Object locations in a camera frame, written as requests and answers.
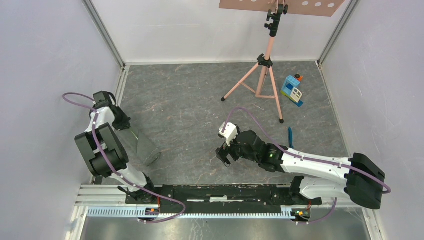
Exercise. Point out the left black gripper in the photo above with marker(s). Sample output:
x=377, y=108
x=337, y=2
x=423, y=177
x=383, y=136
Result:
x=125, y=124

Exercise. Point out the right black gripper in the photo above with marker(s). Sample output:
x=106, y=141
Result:
x=222, y=152

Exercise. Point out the grey cloth napkin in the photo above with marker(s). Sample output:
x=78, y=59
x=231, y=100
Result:
x=142, y=152

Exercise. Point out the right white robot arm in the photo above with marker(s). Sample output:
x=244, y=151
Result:
x=356, y=178

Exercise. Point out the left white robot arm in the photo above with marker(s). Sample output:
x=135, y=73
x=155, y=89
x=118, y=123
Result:
x=104, y=154

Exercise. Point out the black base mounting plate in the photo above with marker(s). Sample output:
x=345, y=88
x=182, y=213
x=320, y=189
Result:
x=224, y=199

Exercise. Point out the pink music stand tripod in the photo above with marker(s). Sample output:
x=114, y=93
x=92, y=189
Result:
x=275, y=10

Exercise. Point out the colourful toy block house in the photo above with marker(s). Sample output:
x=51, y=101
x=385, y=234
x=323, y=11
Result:
x=290, y=89

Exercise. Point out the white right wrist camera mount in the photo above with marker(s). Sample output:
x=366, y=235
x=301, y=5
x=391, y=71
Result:
x=229, y=132

